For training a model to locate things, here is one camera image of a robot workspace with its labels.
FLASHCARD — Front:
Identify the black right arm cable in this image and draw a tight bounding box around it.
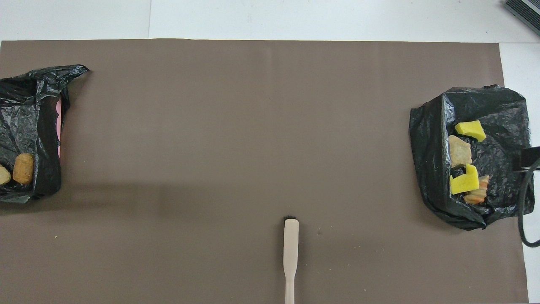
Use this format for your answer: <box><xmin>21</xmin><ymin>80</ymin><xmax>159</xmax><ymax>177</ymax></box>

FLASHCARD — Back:
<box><xmin>518</xmin><ymin>160</ymin><xmax>540</xmax><ymax>248</ymax></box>

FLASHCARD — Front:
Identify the orange striped sponge piece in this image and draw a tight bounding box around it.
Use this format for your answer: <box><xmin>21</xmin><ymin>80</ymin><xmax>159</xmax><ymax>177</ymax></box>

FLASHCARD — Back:
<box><xmin>463</xmin><ymin>174</ymin><xmax>491</xmax><ymax>205</ymax></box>

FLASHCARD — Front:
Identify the brown table mat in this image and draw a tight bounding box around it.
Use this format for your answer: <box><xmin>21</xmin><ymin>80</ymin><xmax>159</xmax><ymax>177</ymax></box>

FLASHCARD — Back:
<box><xmin>0</xmin><ymin>39</ymin><xmax>529</xmax><ymax>304</ymax></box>

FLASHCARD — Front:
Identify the beige hand brush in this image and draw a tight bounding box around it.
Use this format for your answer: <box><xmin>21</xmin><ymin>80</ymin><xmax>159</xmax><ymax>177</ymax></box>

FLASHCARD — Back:
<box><xmin>283</xmin><ymin>216</ymin><xmax>300</xmax><ymax>304</ymax></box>

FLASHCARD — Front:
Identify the notched green yellow sponge piece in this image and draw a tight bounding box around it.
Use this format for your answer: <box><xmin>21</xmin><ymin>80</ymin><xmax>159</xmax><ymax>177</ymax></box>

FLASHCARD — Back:
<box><xmin>449</xmin><ymin>163</ymin><xmax>481</xmax><ymax>195</ymax></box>

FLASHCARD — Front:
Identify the black bag lined pink bin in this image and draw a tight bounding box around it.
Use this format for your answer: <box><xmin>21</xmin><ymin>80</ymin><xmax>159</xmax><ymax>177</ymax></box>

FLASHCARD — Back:
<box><xmin>0</xmin><ymin>65</ymin><xmax>91</xmax><ymax>204</ymax></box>

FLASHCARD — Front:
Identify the brown cork-like roll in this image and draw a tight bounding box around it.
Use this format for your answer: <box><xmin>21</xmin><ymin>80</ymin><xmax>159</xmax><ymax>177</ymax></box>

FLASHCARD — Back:
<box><xmin>12</xmin><ymin>153</ymin><xmax>35</xmax><ymax>185</ymax></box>

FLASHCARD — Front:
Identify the pale orange sponge piece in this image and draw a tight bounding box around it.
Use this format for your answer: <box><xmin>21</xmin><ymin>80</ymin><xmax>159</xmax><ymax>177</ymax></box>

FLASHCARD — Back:
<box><xmin>448</xmin><ymin>135</ymin><xmax>473</xmax><ymax>167</ymax></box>

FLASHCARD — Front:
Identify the grey ribbed device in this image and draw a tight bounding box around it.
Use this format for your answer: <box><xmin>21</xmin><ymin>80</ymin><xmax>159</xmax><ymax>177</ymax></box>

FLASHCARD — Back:
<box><xmin>504</xmin><ymin>0</ymin><xmax>540</xmax><ymax>35</ymax></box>

